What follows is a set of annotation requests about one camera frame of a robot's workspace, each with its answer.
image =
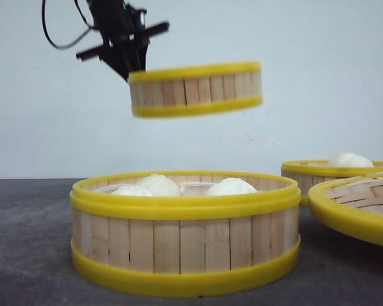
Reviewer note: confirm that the steamer basket with one bun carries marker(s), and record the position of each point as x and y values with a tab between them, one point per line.
310	172

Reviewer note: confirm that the lined steamer basket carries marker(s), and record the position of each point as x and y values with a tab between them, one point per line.
195	90

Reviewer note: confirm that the white bun front right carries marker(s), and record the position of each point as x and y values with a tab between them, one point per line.
132	190

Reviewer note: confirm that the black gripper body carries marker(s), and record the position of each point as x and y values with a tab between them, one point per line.
120	21

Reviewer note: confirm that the large white bun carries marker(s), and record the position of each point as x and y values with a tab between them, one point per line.
349	159

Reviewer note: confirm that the white bun back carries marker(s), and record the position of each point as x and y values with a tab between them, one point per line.
230	186

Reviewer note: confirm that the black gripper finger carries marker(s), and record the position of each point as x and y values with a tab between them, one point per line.
121	56
141	52

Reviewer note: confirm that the yellow woven steamer lid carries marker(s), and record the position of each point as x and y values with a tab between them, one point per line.
352	206

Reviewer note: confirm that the steamer basket with three buns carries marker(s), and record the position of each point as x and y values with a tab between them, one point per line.
194	245

